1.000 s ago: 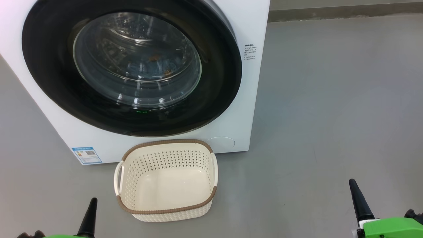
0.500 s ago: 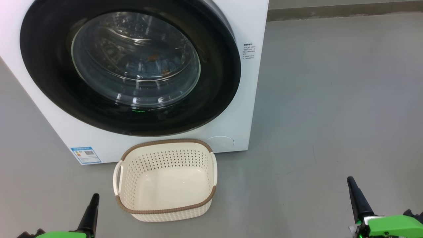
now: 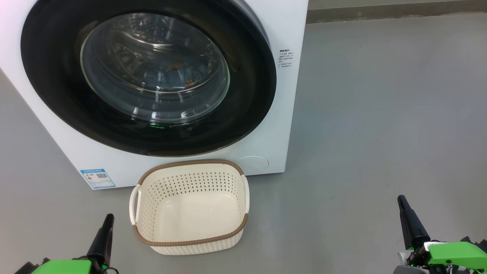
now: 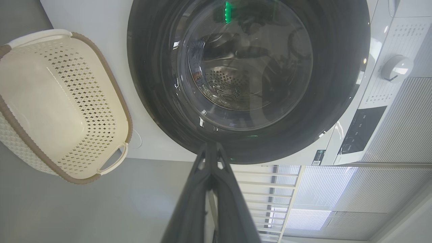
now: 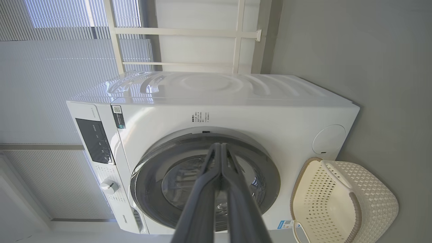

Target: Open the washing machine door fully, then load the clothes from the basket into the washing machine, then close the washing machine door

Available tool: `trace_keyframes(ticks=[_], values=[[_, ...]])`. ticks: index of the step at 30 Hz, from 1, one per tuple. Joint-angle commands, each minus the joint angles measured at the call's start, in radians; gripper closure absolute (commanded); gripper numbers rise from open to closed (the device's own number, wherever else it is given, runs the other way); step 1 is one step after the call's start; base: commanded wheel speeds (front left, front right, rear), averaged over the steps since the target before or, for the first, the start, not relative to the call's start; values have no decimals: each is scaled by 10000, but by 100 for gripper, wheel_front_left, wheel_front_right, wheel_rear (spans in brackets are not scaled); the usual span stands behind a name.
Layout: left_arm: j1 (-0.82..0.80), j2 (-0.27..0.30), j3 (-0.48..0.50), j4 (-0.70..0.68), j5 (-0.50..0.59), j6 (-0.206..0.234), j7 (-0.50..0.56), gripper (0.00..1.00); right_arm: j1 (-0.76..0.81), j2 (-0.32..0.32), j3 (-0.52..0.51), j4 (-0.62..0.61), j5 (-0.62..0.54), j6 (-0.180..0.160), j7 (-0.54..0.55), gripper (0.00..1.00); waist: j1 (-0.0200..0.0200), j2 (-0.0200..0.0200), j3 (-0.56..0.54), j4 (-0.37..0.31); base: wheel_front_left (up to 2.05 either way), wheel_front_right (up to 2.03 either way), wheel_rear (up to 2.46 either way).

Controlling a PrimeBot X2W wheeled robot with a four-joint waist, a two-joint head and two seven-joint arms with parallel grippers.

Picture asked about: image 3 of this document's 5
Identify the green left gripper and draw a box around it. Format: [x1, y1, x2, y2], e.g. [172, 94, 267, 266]
[30, 213, 115, 274]

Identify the blue cartoon print garment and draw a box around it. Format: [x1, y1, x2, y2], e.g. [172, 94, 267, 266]
[145, 57, 213, 90]

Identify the white front-load washing machine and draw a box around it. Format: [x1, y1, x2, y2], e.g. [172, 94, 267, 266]
[0, 0, 309, 190]

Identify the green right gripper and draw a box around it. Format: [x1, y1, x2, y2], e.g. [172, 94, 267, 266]
[394, 195, 487, 274]

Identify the cream perforated laundry basket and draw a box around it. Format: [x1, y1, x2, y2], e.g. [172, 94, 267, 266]
[129, 159, 250, 255]

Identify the black glass washing machine door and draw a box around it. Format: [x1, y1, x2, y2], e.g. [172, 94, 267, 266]
[21, 0, 277, 157]

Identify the blue energy label sticker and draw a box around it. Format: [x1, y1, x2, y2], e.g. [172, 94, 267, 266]
[80, 169, 116, 190]

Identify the small printed text sticker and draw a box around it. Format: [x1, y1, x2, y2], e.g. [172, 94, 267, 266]
[278, 49, 293, 69]

